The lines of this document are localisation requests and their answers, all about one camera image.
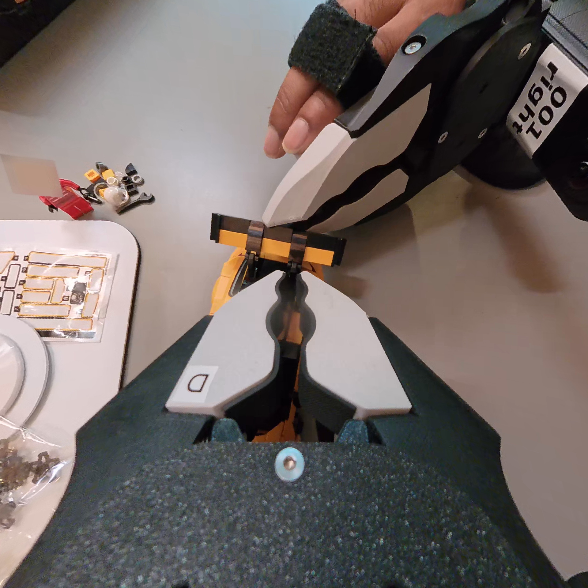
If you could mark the small orange lego piece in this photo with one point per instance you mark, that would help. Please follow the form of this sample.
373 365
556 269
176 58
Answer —
108 174

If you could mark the yellow black lego spoiler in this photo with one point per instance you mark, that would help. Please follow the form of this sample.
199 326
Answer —
275 247

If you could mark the red lego minifigure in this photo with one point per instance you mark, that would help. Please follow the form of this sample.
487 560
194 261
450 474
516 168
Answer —
73 206

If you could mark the plastic bag of lego parts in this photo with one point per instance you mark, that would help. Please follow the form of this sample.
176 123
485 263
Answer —
27 464

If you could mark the white lego helmet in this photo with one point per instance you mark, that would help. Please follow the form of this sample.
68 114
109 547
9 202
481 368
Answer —
117 196

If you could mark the lego sticker sheet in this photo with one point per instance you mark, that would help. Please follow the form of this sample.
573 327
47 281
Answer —
59 275

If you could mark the yellow lego car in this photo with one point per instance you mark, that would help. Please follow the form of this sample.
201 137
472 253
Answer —
225 280

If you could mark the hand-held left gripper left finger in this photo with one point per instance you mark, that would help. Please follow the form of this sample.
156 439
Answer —
229 353

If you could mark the person's right hand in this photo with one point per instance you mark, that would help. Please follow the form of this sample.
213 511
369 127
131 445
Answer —
298 119

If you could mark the white book stand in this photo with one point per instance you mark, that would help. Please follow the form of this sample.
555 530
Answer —
124 239

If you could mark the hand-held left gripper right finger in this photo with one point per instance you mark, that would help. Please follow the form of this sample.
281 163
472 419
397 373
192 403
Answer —
353 358

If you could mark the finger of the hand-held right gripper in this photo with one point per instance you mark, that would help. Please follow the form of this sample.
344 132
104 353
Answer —
321 174
376 197

